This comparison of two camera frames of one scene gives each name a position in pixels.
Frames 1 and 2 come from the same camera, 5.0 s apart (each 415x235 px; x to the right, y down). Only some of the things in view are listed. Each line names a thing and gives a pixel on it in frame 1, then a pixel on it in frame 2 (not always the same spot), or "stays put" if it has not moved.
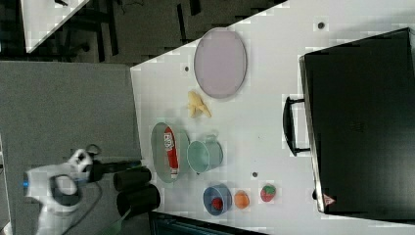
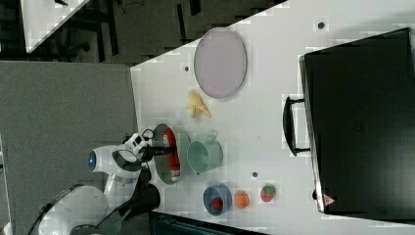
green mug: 205,156 stays put
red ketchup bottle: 172,153 stays put
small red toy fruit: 217,204 stays put
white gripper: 82,158 -> 138,145
